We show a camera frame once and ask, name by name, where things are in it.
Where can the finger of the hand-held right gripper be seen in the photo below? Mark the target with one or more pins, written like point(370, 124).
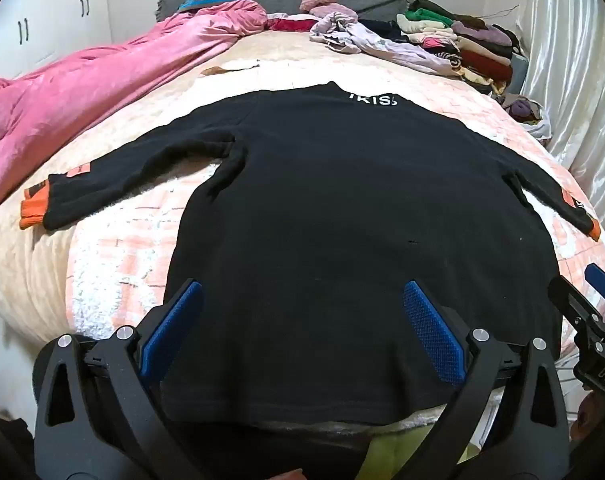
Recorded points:
point(569, 297)
point(602, 280)

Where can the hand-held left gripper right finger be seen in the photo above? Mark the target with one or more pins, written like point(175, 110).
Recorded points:
point(432, 330)

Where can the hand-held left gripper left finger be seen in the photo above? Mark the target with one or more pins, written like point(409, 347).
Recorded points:
point(175, 325)

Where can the black sweater with orange cuffs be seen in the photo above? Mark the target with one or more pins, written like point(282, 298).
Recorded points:
point(342, 220)

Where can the white bag of clothes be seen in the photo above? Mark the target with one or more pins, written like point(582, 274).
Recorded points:
point(524, 112)

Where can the pile of folded clothes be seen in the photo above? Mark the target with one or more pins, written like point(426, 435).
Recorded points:
point(462, 45)

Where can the person's right hand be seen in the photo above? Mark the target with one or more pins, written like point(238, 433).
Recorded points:
point(588, 415)

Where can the person's left hand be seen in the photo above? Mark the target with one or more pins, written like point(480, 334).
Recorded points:
point(288, 475)

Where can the peach and white checkered blanket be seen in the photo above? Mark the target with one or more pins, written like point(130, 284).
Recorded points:
point(127, 260)

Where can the yellow-green cloth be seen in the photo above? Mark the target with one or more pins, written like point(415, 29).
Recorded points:
point(412, 442)

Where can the bed with beige sheet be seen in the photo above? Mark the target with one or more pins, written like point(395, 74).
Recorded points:
point(27, 270)

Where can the white curtain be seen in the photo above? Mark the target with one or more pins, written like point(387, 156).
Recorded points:
point(572, 60)

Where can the grey box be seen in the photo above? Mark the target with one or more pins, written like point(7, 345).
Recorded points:
point(519, 72)

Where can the pink quilt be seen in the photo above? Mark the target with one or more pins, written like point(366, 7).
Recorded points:
point(82, 95)

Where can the lilac garment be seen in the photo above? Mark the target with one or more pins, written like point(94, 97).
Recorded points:
point(382, 45)

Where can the black garment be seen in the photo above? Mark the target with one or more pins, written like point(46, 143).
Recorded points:
point(382, 27)

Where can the red garment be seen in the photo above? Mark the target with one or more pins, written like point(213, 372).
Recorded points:
point(290, 24)

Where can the blue cloth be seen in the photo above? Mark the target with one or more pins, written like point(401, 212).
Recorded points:
point(207, 1)

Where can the white wardrobe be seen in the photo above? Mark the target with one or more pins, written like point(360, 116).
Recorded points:
point(42, 20)

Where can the pink fluffy garment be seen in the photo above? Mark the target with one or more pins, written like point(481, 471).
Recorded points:
point(322, 0)

